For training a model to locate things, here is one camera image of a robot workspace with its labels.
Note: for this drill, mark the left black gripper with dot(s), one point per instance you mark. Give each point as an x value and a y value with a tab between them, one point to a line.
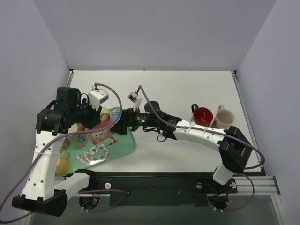
94	117

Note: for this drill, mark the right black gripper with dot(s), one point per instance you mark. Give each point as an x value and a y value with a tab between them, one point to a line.
123	120

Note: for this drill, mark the pink mug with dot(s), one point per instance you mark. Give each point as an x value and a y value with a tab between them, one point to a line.
102	131

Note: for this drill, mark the black gold-rimmed mug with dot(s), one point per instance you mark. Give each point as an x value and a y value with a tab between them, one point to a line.
201	115

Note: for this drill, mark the beige bird mug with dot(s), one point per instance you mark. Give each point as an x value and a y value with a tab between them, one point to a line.
223	119

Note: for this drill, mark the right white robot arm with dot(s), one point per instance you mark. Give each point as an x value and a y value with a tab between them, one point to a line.
232	145

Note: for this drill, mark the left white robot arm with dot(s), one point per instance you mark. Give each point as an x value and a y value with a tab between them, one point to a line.
39	194

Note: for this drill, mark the orange mug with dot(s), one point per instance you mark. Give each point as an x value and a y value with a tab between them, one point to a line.
82	127

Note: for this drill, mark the blue floral mug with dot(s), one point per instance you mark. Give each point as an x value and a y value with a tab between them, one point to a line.
115	115

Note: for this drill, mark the pale green mug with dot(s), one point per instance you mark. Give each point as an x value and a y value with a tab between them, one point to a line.
78	140

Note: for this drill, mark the yellow mug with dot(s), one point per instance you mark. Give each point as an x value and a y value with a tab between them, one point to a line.
63	165

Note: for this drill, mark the green floral tray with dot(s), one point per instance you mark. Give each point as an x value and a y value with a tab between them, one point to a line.
92	155

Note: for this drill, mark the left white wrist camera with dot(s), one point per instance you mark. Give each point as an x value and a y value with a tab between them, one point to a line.
97	96

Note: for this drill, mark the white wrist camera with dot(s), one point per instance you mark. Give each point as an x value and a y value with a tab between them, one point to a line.
97	96
136	99

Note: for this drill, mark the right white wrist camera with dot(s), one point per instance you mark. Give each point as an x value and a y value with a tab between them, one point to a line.
136	99

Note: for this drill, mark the aluminium rail frame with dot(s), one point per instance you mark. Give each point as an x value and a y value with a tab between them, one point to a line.
176	89

